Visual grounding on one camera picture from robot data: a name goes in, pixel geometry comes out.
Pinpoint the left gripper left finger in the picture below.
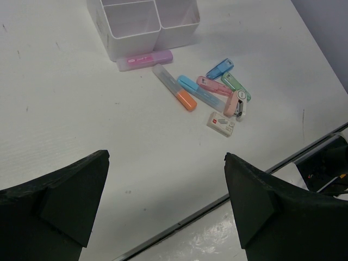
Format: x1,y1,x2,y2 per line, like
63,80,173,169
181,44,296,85
1,150,109,260

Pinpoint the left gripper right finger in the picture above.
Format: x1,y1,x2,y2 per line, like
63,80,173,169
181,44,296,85
225,153,347,260

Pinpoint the light blue highlighter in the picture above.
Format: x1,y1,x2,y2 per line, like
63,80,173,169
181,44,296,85
177,75,225,112

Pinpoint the pink highlighter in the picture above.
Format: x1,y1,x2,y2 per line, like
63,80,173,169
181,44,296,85
116,50,173,72

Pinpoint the white eraser box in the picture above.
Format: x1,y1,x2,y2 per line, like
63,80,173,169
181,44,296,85
207,112,235,138

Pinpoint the green correction tape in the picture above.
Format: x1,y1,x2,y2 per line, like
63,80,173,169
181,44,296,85
221,72,251,102

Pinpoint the pink correction tape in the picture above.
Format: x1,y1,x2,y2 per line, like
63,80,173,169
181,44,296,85
196,76,233,97

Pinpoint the blue correction tape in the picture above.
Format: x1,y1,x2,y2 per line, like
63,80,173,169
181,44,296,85
206,58,234,80

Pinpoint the left white divided container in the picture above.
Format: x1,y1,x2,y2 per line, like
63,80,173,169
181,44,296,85
86,1,161,61

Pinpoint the white divided container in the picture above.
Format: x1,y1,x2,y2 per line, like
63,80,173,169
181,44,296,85
86,1,161,61
154,0,200,51

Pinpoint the right white divided container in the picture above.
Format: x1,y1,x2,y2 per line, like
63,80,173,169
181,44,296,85
154,0,200,51

